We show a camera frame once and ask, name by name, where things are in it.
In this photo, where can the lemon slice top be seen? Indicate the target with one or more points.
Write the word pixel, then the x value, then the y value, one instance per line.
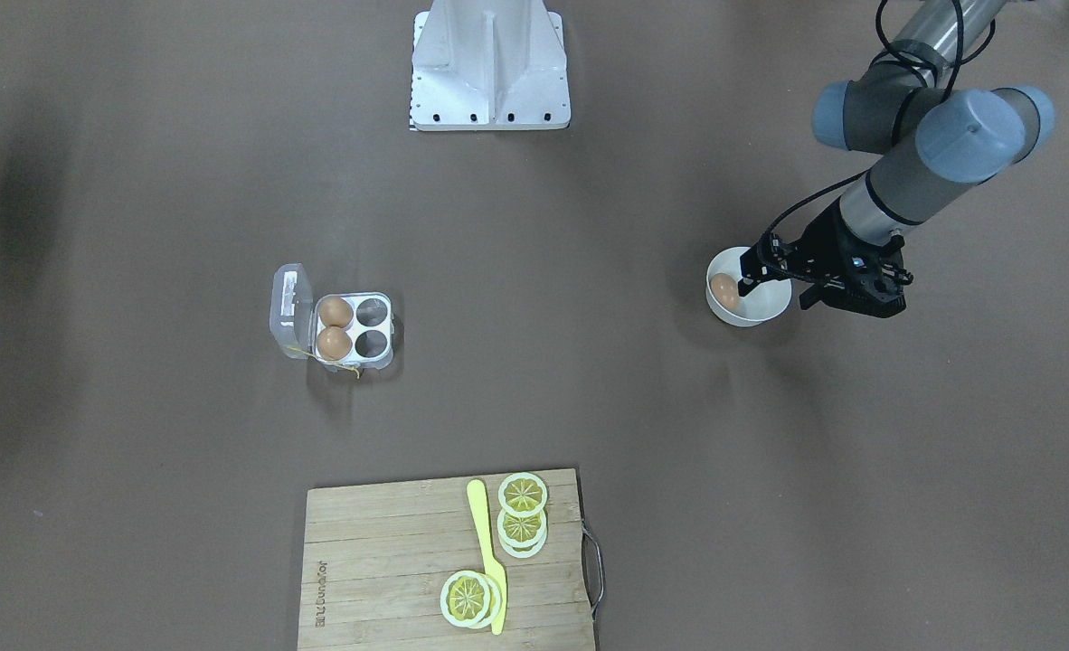
pixel 522 494

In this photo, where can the lemon slice near knife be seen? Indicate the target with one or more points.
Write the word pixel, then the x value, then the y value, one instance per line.
pixel 471 600

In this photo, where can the yellow plastic knife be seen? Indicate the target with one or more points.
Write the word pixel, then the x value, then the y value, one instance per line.
pixel 476 493

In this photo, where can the brown egg in box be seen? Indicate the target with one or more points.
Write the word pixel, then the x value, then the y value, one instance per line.
pixel 333 344
pixel 335 311

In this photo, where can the wooden cutting board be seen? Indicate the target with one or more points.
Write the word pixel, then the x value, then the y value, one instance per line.
pixel 375 559

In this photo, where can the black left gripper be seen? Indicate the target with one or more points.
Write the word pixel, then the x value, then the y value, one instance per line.
pixel 826 240

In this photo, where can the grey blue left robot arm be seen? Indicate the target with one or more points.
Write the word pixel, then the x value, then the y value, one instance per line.
pixel 933 143

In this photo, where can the white ceramic bowl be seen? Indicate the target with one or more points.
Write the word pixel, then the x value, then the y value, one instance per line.
pixel 765 302

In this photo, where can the clear plastic egg box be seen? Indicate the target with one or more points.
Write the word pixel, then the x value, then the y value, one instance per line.
pixel 294 325

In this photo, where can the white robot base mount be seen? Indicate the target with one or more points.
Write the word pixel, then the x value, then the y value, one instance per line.
pixel 489 66

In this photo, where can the brown egg from bowl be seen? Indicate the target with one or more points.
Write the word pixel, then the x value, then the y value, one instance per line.
pixel 724 290

